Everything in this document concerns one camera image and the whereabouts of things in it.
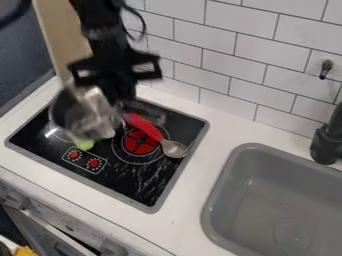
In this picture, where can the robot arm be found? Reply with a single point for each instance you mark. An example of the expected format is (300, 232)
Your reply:
(104, 26)

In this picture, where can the black wall peg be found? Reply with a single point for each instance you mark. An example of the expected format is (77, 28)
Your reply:
(326, 68)

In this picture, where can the toy sink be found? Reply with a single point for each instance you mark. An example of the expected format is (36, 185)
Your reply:
(276, 206)

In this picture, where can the tap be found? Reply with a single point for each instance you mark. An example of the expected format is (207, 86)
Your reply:
(327, 140)

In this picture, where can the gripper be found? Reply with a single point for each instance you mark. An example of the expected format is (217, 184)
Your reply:
(113, 70)

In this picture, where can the toy stove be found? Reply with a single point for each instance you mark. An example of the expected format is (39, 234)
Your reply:
(133, 176)

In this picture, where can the wooden board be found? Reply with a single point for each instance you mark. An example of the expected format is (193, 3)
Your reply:
(62, 33)

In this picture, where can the green toy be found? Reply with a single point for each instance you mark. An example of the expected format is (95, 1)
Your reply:
(85, 144)

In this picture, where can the silver pot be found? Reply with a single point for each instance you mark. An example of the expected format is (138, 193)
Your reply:
(82, 111)

